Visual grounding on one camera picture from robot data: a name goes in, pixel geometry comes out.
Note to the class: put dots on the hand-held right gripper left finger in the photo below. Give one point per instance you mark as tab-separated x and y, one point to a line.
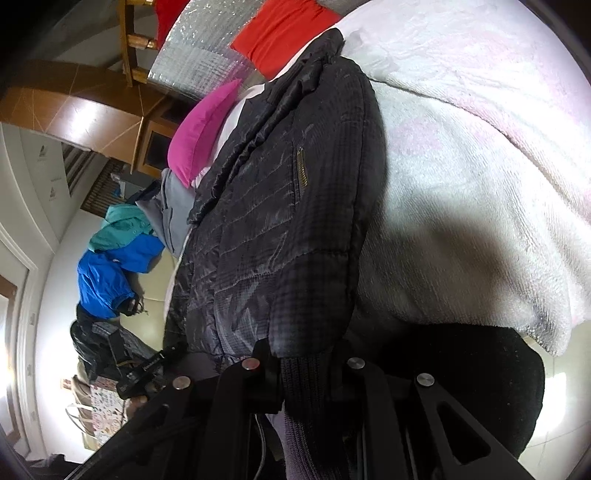
240	392

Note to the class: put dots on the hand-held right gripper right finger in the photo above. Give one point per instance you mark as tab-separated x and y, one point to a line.
369	392

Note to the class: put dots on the black quilted jacket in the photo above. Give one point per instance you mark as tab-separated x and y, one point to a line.
286	207

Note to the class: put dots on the beige sofa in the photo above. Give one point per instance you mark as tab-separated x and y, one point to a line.
152	323

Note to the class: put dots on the dark checked cloth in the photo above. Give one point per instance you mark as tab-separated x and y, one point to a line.
101	341

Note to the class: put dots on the blue jacket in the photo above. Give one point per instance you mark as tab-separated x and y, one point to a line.
111	272

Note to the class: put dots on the black fuzzy cloth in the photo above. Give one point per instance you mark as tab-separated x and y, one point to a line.
471	369

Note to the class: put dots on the teal shirt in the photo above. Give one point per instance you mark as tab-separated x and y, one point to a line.
120	226

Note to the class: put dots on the grey garment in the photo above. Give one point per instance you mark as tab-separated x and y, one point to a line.
173	217

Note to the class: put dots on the wooden lattice window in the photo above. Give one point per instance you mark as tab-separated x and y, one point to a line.
97	184

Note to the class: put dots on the white fleece blanket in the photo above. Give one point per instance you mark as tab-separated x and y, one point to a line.
461	184

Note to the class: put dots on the pink pillow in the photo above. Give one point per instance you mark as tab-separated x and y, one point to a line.
198	134

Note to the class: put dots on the wooden cabinet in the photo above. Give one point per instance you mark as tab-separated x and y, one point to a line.
69	115

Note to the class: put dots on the silver foil insulation mat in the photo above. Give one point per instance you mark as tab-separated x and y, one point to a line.
194	55

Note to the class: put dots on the wooden railing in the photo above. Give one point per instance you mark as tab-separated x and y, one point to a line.
127	37

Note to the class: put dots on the red velvet cloth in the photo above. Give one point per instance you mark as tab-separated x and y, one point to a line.
168	16

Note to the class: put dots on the red pillow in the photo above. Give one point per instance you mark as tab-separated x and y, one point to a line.
277	32

